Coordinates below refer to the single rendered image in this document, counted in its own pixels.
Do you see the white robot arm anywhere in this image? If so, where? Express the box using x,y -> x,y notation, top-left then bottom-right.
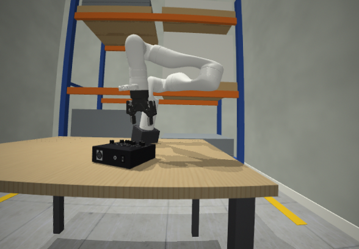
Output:
118,34 -> 223,111

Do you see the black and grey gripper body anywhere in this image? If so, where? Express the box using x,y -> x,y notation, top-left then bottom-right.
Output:
130,90 -> 149,112

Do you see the black lighting desk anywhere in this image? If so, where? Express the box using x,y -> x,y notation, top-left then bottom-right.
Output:
92,140 -> 156,169

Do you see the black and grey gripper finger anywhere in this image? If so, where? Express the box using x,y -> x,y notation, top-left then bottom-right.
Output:
126,100 -> 137,125
139,100 -> 157,126

